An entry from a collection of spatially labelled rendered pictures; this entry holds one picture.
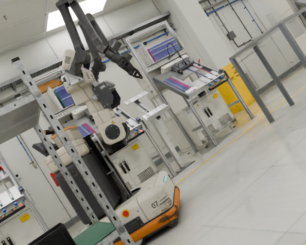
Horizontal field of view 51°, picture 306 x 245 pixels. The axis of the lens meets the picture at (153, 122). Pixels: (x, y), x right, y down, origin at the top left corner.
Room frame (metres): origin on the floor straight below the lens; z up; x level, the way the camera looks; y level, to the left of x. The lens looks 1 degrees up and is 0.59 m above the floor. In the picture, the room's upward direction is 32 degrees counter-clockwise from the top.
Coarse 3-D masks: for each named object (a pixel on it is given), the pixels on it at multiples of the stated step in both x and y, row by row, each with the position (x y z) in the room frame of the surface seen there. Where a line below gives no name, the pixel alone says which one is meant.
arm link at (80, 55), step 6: (60, 0) 2.02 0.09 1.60; (66, 0) 2.02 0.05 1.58; (60, 6) 2.03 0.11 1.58; (66, 6) 2.03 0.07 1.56; (60, 12) 2.04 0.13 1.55; (66, 12) 2.03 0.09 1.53; (66, 18) 2.04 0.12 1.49; (66, 24) 2.04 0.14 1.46; (72, 24) 2.04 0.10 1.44; (72, 30) 2.04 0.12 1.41; (72, 36) 2.04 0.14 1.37; (78, 36) 2.04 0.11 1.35; (72, 42) 2.04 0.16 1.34; (78, 42) 2.03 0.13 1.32; (78, 48) 2.01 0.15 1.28; (84, 48) 2.06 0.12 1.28; (78, 54) 2.01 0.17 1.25; (84, 54) 2.01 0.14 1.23; (78, 60) 2.02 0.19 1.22; (84, 60) 2.02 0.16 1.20
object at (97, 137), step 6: (126, 126) 2.33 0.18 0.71; (126, 132) 2.22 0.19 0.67; (96, 138) 2.22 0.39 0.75; (102, 138) 2.33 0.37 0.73; (126, 138) 2.30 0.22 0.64; (102, 144) 2.24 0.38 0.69; (114, 144) 2.23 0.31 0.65; (120, 144) 2.23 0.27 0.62; (126, 144) 2.28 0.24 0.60; (102, 150) 2.25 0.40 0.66; (108, 150) 2.29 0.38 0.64; (114, 150) 2.24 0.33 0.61; (102, 156) 2.25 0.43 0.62; (108, 156) 2.22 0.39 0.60; (114, 156) 2.34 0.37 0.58
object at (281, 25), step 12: (300, 12) 2.90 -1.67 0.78; (276, 24) 2.76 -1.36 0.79; (264, 36) 2.95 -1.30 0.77; (288, 36) 2.74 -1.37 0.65; (300, 48) 2.75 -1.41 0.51; (264, 60) 3.51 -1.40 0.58; (300, 60) 2.76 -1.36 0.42; (240, 72) 3.30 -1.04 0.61; (276, 84) 3.53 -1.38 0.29; (288, 96) 3.51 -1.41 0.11; (264, 108) 3.30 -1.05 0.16
